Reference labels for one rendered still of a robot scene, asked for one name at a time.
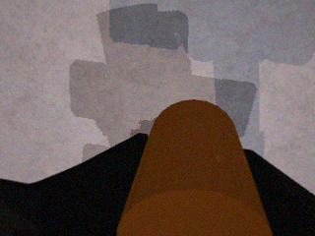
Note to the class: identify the orange knob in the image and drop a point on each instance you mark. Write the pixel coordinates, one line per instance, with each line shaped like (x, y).
(193, 179)

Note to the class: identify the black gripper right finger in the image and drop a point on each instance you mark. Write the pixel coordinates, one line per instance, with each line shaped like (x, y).
(289, 207)

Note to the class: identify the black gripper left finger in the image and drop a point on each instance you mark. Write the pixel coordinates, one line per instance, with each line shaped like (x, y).
(85, 200)

